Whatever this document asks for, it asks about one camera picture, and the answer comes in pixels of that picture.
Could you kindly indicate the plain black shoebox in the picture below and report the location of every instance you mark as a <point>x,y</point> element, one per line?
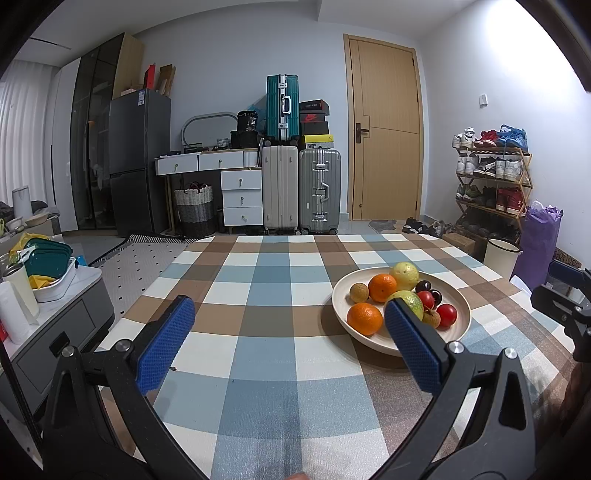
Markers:
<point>314,128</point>

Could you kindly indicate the red flat box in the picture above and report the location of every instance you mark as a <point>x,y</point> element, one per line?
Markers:
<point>150,77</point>

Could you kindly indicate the large orange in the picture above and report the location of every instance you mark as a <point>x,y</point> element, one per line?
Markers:
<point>364,318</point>

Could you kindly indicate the silver suitcase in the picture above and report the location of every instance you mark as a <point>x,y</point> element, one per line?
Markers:
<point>319,191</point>

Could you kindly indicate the green yellow round fruit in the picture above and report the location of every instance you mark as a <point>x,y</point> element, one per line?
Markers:
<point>408,300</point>

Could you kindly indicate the small orange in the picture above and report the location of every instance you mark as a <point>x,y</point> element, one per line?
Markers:
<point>383,287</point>

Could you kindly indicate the white tumbler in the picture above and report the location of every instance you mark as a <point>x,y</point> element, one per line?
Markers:
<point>21,290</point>

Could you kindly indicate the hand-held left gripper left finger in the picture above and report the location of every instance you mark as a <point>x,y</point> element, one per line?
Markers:
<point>164,344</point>

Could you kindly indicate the woven laundry basket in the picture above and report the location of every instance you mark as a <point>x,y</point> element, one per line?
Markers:
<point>195,212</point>

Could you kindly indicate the grey side cabinet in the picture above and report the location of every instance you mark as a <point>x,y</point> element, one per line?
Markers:
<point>69,323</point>

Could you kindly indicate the purple bag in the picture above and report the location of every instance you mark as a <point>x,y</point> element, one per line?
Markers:
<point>538,244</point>

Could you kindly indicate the dark plum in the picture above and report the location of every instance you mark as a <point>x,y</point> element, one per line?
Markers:
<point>435,296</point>
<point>422,286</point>

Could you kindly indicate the checked tablecloth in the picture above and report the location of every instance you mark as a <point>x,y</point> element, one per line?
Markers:
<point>268,323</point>

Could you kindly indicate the person's left hand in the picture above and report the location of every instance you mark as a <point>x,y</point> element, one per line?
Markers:
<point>296,477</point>

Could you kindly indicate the oval mirror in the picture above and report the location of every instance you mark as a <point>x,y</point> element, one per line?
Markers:
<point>207,127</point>

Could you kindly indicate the black storage box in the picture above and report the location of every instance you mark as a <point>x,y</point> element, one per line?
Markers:
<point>246,139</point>

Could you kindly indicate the white curtain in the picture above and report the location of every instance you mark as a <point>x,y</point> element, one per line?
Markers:
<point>27,138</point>

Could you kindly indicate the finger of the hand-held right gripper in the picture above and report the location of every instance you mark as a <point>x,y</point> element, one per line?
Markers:
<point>558,302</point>
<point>561,271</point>

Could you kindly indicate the white kettle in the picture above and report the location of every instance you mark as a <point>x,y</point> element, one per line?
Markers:
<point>21,203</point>

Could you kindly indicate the pile of floor shoes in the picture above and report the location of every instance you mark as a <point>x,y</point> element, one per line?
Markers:
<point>427,227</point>

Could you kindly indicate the white dotted rug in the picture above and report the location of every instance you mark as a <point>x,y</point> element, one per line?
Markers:
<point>138,267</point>

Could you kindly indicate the small cardboard box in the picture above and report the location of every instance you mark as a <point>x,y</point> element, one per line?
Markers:
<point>461,243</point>

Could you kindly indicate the white paper roll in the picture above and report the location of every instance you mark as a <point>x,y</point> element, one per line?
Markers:
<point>14,314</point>

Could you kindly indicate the teal suitcase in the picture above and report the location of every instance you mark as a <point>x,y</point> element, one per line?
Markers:
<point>282,108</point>

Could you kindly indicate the black bag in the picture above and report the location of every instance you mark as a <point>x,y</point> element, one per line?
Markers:
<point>248,121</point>

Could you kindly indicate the cream round plate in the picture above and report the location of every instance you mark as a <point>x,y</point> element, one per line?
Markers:
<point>344,300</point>

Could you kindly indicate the white drawer cabinet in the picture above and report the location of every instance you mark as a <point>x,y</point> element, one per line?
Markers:
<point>242,198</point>

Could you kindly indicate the dark glass cabinet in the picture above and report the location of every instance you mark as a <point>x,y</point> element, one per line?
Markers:
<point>92,138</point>

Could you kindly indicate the white waste bin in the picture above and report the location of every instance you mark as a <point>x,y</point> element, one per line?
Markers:
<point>501,261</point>

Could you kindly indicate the flat cardboard box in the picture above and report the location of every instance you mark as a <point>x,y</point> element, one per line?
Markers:
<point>167,81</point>

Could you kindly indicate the grey refrigerator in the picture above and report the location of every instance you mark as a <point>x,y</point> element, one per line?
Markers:
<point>138,161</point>

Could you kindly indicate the white basin with containers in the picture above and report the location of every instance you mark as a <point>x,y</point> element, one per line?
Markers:
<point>48,272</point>

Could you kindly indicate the brown doormat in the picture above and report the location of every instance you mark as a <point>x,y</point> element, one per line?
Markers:
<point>568,256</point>

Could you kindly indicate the brown longan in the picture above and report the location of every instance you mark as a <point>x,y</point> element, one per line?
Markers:
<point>359,292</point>
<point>432,319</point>

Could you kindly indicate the yellow black shoebox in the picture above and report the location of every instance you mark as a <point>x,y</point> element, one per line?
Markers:
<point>316,141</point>

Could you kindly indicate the small red tomato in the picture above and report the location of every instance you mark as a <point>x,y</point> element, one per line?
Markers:
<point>446,315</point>

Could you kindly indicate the beige suitcase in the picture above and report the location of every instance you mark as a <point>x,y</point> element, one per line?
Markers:
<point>280,189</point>

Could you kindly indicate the large red tomato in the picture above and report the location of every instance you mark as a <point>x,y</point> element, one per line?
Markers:
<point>425,299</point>

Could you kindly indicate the wooden door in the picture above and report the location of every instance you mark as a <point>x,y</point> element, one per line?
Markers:
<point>388,161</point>

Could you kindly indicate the wooden shoe rack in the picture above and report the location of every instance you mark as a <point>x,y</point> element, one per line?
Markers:
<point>526,184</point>

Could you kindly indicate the white desk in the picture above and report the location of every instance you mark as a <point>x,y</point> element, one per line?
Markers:
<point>198,161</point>

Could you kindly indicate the rows of shoes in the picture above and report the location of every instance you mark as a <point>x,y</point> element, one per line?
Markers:
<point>505,168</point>

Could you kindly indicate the grey floor mat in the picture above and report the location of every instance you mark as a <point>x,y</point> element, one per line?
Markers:
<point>382,225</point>

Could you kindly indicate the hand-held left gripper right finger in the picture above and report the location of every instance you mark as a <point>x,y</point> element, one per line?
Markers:
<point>411,344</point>

